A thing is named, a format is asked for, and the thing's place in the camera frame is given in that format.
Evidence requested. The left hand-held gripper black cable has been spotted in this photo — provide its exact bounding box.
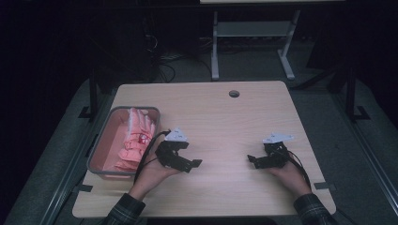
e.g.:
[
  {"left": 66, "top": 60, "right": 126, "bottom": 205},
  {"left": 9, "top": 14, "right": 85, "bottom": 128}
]
[{"left": 133, "top": 129, "right": 172, "bottom": 184}]

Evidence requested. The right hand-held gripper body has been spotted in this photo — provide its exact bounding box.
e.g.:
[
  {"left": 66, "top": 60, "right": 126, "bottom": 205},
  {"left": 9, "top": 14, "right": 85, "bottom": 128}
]
[{"left": 262, "top": 133, "right": 295, "bottom": 170}]

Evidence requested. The hand-held gripper black cable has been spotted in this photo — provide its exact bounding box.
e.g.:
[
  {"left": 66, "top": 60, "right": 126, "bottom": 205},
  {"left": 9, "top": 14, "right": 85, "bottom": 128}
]
[
  {"left": 133, "top": 129, "right": 172, "bottom": 184},
  {"left": 287, "top": 150, "right": 313, "bottom": 190}
]

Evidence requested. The black metal stand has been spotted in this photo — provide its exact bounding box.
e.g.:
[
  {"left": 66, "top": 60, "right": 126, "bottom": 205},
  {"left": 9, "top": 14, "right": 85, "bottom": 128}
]
[
  {"left": 344, "top": 62, "right": 371, "bottom": 123},
  {"left": 78, "top": 67, "right": 100, "bottom": 121}
]

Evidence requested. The bundle of floor cables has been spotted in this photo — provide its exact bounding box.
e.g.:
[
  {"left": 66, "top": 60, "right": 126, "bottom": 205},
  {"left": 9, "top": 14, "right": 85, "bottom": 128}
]
[{"left": 144, "top": 31, "right": 214, "bottom": 83}]

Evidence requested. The grey metal desk frame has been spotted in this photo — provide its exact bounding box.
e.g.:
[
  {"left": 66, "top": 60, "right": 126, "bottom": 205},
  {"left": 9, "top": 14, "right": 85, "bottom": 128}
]
[{"left": 210, "top": 8, "right": 301, "bottom": 82}]

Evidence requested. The pink plastic bin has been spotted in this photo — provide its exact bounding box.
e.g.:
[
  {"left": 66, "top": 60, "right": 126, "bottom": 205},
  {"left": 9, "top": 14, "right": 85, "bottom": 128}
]
[{"left": 86, "top": 106, "right": 161, "bottom": 181}]

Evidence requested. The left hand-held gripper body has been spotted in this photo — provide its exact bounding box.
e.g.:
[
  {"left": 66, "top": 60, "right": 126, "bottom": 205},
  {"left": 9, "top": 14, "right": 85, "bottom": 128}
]
[{"left": 155, "top": 127, "right": 191, "bottom": 172}]

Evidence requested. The person's right hand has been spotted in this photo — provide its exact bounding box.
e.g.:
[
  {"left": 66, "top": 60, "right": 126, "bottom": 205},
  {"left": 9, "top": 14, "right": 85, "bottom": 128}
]
[{"left": 267, "top": 160, "right": 313, "bottom": 200}]

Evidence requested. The person's left hand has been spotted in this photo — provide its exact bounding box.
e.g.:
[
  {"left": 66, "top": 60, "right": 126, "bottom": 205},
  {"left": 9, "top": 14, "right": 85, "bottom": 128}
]
[{"left": 129, "top": 151, "right": 181, "bottom": 202}]

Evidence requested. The aluminium floor rail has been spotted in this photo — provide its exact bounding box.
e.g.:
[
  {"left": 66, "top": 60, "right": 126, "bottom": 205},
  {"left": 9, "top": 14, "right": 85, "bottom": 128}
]
[
  {"left": 331, "top": 93, "right": 398, "bottom": 217},
  {"left": 40, "top": 93, "right": 111, "bottom": 225}
]

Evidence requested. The right hand-held gripper black cable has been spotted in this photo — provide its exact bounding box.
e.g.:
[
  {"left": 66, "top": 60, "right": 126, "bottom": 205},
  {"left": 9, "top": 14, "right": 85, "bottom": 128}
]
[{"left": 287, "top": 150, "right": 313, "bottom": 190}]

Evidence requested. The grey tape strip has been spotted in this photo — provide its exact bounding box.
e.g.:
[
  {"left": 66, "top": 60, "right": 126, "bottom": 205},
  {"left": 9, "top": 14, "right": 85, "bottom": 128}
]
[
  {"left": 314, "top": 182, "right": 336, "bottom": 191},
  {"left": 72, "top": 184, "right": 94, "bottom": 193}
]

